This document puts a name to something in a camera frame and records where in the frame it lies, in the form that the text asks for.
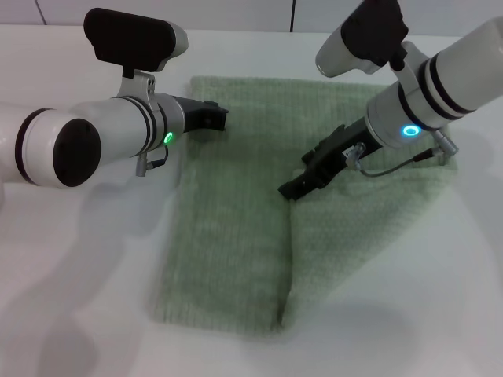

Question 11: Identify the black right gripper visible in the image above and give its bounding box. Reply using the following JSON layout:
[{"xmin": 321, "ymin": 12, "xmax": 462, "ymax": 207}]
[{"xmin": 277, "ymin": 116, "xmax": 383, "ymax": 201}]

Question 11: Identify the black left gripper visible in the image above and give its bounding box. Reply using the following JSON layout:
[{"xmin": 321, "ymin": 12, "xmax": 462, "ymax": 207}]
[{"xmin": 174, "ymin": 96, "xmax": 229, "ymax": 138}]

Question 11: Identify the light green ribbed towel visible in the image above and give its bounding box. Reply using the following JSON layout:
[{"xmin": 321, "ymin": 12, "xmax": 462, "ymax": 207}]
[{"xmin": 149, "ymin": 75, "xmax": 459, "ymax": 330}]

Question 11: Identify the grey cable connector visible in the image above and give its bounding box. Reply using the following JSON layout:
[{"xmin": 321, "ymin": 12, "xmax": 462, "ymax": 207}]
[{"xmin": 134, "ymin": 143, "xmax": 171, "ymax": 178}]

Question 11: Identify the silver left camera bracket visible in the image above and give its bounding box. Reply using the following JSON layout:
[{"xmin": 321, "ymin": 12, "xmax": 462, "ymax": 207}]
[{"xmin": 117, "ymin": 68, "xmax": 158, "ymax": 104}]

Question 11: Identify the silver camera bracket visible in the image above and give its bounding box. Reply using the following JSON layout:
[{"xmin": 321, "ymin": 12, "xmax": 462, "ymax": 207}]
[
  {"xmin": 395, "ymin": 60, "xmax": 426, "ymax": 101},
  {"xmin": 117, "ymin": 68, "xmax": 158, "ymax": 104}
]

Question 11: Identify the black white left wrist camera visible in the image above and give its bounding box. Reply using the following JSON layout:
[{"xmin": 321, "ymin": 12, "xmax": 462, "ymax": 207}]
[{"xmin": 84, "ymin": 7, "xmax": 190, "ymax": 78}]

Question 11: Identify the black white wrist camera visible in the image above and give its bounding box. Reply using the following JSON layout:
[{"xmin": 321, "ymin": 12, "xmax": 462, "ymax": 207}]
[
  {"xmin": 84, "ymin": 7, "xmax": 190, "ymax": 78},
  {"xmin": 315, "ymin": 0, "xmax": 409, "ymax": 78}
]

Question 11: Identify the silver right camera bracket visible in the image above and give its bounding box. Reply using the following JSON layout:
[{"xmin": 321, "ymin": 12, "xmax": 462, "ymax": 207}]
[{"xmin": 395, "ymin": 60, "xmax": 426, "ymax": 101}]

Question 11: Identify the thin right arm cable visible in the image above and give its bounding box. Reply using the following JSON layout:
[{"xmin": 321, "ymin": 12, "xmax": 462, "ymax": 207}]
[{"xmin": 345, "ymin": 129, "xmax": 452, "ymax": 178}]

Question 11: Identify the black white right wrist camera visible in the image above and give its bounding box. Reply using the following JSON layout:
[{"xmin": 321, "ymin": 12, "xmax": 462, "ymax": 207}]
[{"xmin": 315, "ymin": 0, "xmax": 409, "ymax": 78}]

